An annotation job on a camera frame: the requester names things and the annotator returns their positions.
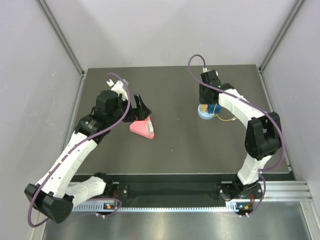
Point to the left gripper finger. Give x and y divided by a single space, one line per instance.
143 114
140 105

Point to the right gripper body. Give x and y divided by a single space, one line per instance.
203 96

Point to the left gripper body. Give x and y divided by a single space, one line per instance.
132 115

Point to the yellow charger with cable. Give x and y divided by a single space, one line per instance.
204 108

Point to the dark blue cube socket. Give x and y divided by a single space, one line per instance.
214 109

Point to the pink triangular power strip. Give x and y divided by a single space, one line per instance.
139 128

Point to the white charger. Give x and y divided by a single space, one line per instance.
149 128

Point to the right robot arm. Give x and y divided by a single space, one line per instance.
262 139

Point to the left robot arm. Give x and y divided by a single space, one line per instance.
52 195

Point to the light blue round power strip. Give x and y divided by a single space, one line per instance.
204 114

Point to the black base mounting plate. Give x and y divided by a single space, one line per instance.
213 190

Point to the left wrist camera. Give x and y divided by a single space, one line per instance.
119 88

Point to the slotted cable duct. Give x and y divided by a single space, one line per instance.
104 207

